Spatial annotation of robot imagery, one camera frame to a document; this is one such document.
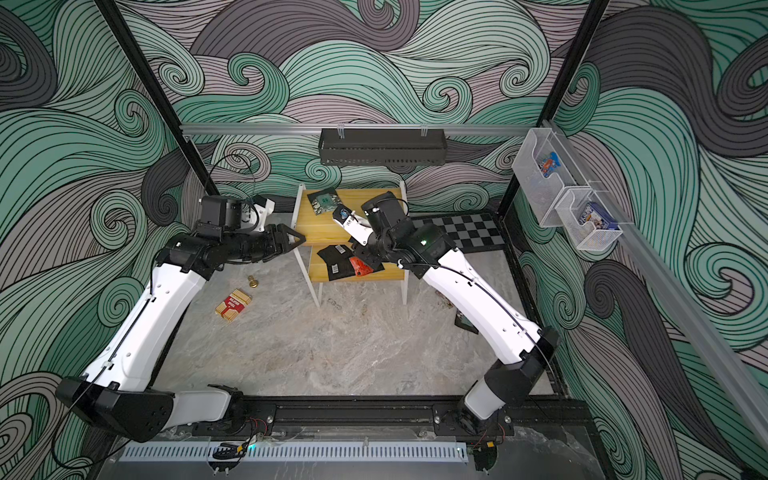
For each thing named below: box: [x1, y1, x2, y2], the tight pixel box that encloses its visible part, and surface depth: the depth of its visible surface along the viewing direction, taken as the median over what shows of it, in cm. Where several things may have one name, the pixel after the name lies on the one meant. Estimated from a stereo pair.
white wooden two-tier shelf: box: [292, 184, 409, 308], surface depth 81 cm
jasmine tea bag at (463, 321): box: [454, 308, 479, 334], surface depth 92 cm
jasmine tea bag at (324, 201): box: [307, 189, 343, 216], surface depth 80 cm
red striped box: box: [215, 289, 252, 321], surface depth 94 cm
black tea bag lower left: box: [316, 244, 355, 277], surface depth 88 cm
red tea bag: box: [349, 256, 374, 277], surface depth 85 cm
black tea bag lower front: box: [317, 250, 355, 281], surface depth 87 cm
